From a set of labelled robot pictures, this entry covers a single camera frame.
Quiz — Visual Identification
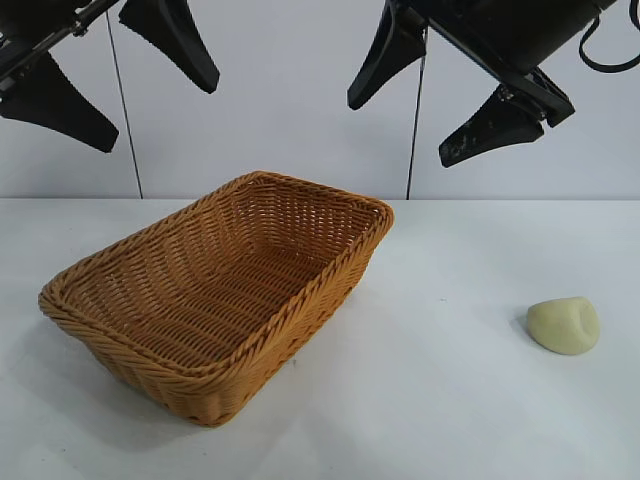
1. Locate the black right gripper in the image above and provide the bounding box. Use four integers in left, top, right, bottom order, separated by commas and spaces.
347, 0, 621, 169

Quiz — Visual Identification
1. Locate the woven tan wicker basket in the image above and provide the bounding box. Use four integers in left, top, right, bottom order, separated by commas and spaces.
38, 170, 395, 427

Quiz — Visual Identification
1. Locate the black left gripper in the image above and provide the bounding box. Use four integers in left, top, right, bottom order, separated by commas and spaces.
0, 0, 221, 154

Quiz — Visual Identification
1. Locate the pale yellow egg yolk pastry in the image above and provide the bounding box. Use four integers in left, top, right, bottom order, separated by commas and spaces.
526, 295, 601, 356

